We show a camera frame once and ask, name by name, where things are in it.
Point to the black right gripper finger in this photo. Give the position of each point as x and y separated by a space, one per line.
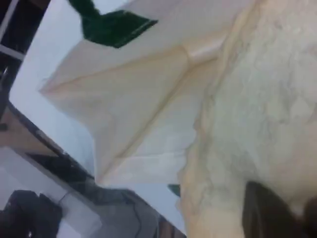
312 220
267 213

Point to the long beige bread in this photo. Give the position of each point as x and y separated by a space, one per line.
260 99

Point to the black device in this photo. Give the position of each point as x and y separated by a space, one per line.
24 215

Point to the white frame bar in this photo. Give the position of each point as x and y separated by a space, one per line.
11 52

